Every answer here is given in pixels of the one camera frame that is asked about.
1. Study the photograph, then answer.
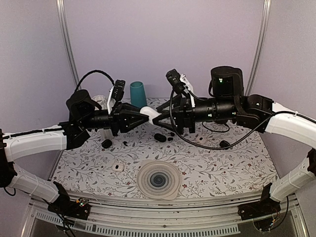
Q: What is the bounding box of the white oval earbud case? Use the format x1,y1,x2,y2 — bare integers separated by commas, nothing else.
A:
140,106,161,124

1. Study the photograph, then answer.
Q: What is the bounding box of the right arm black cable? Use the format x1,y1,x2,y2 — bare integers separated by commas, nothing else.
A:
169,87,316,150

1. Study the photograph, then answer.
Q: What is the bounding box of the small black earbud case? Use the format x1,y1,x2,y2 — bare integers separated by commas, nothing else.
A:
101,139,113,149

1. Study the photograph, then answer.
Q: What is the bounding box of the white case near plate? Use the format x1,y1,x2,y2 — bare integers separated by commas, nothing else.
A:
112,163,124,172

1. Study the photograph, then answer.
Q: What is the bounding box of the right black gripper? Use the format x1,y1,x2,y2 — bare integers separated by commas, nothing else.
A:
152,92,237,134

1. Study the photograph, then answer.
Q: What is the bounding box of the right aluminium frame post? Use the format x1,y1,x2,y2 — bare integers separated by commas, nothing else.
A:
245,0,272,96

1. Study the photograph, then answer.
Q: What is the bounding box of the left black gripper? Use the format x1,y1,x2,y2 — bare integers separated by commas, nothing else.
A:
80,101,150,136

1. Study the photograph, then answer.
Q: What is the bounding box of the white case with black button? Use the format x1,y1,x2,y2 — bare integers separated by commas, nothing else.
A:
196,137,207,145

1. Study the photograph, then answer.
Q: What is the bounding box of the white ribbed vase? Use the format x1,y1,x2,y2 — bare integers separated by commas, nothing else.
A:
92,95,114,140

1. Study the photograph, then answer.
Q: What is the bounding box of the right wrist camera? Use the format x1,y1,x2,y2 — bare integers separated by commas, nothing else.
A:
166,69,195,108

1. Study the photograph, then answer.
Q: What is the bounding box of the black gold-trimmed earbud case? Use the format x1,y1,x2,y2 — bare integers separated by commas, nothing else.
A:
219,140,230,149

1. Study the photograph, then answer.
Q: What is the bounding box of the left aluminium frame post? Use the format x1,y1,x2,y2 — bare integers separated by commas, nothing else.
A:
55,0,81,90

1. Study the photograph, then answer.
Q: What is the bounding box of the teal tapered vase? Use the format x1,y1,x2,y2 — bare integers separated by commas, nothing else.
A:
130,81,147,108

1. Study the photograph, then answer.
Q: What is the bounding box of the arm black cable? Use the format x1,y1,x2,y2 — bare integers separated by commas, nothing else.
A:
169,87,316,150
74,70,116,92

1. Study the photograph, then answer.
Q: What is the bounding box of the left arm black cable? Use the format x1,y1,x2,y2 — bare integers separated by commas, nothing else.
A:
74,70,116,92

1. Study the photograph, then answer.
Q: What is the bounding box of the aluminium front rail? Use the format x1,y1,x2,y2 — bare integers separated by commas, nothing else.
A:
21,192,309,237

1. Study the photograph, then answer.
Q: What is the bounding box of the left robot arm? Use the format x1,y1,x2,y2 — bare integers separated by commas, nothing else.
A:
0,89,149,220

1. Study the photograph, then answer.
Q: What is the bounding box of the spiral patterned ceramic plate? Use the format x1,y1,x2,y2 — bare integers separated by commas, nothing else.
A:
136,160,182,200

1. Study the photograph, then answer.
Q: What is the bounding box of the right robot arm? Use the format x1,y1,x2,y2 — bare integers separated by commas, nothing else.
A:
152,66,316,220

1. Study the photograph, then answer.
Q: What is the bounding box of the aluminium frame post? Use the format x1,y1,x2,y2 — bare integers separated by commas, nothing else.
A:
55,0,81,90
245,0,272,96

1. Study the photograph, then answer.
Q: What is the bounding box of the floral patterned table mat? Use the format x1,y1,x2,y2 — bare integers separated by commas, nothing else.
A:
52,122,278,198

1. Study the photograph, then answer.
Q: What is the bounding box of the black oval earbud case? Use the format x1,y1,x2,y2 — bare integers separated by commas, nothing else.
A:
154,133,167,142

